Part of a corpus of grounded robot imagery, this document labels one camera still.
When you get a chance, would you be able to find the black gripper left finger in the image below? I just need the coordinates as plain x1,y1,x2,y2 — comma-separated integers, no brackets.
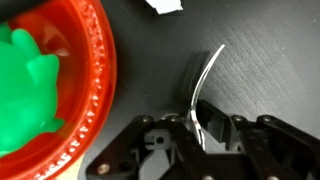
85,114,206,180

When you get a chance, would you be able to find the red plastic bowl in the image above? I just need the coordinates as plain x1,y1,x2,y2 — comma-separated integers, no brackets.
0,0,118,180

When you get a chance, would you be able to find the green plastic toy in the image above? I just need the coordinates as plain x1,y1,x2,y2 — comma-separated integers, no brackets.
0,22,66,158

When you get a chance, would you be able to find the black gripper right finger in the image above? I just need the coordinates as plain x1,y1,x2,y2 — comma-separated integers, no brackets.
196,99,320,180

